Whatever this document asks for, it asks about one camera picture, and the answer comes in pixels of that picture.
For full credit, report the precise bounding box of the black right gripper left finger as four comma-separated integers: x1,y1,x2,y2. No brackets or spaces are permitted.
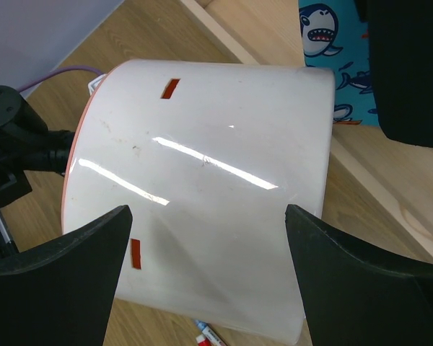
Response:
0,205,133,345

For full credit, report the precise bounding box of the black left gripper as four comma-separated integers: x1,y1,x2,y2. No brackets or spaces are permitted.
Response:
0,85,74,259

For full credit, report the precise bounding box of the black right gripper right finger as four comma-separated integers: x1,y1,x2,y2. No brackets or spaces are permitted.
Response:
285,205,433,345

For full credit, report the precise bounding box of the wooden clothes rack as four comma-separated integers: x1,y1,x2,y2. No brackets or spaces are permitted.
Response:
181,1,433,258

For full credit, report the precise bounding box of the clear capped blue pen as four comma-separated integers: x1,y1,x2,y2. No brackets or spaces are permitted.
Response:
193,319,227,346

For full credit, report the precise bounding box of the red capped white marker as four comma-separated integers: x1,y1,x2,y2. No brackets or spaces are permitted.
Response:
196,334,212,346

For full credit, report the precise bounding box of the blue shark print cloth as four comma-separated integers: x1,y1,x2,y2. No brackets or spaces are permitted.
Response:
298,0,378,126

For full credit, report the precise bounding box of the black hanging garment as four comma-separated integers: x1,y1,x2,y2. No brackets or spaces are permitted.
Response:
355,0,433,148

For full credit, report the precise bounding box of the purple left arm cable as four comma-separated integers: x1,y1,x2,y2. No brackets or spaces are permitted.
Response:
16,65,105,97

